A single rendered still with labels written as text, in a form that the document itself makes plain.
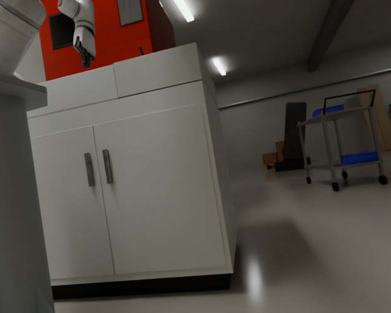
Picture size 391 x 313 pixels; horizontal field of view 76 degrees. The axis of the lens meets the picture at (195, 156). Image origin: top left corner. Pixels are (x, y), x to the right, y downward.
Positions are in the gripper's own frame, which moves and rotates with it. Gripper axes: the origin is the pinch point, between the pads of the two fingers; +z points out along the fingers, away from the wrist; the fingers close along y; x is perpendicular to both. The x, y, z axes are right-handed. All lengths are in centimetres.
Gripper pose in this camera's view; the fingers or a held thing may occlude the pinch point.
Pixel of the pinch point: (85, 62)
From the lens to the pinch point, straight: 126.1
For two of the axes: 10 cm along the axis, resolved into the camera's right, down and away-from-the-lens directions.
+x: 9.7, -1.7, -1.9
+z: 1.2, 9.7, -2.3
